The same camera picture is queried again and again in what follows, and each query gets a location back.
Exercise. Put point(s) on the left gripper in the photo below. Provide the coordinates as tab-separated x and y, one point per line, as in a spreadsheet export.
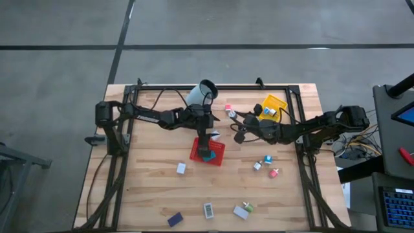
202	118

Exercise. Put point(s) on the large display monitor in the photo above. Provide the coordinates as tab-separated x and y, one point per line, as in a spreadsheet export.
406	115

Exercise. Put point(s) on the black desk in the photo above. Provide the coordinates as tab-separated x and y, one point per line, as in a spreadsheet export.
388	136

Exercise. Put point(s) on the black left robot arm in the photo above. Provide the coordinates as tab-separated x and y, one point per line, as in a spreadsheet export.
145	116

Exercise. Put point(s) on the white box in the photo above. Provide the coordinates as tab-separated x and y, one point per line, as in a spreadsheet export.
240	212

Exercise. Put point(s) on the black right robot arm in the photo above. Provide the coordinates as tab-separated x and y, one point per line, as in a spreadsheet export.
323	123

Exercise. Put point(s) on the green wall charger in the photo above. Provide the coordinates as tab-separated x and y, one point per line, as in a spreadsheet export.
249	207

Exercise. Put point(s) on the white digital thermometer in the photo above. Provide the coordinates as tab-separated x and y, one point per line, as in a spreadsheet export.
208	210

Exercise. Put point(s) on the grey metal stand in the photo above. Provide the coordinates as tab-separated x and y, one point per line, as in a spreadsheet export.
19	158

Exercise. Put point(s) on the dark blue flat box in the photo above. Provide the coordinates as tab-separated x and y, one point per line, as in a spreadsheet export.
175	219

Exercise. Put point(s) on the white rectangular USB charger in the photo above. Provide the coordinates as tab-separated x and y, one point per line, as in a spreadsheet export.
181	168

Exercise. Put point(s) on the teal box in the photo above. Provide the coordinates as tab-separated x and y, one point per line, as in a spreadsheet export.
212	157

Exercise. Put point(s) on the black aluminium table frame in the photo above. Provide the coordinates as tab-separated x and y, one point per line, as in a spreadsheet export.
246	87

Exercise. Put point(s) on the red plastic basket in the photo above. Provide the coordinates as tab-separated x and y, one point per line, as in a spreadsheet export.
217	150

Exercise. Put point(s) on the pink wall charger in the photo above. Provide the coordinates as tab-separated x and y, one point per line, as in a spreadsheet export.
273	173
228	107

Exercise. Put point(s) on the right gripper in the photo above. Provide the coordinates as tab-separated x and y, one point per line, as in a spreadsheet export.
268	131

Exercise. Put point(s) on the black monitor pole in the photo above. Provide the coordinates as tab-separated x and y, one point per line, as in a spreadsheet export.
401	85

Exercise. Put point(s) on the white rounded wall charger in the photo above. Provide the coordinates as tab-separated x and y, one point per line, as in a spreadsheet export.
257	166

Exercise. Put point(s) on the white cube charger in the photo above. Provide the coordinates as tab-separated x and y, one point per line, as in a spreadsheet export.
216	134

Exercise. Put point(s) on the black keyboard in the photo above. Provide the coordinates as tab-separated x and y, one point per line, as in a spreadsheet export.
399	207

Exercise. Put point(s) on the yellow plastic basket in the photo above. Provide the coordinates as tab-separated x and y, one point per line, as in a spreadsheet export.
278	102

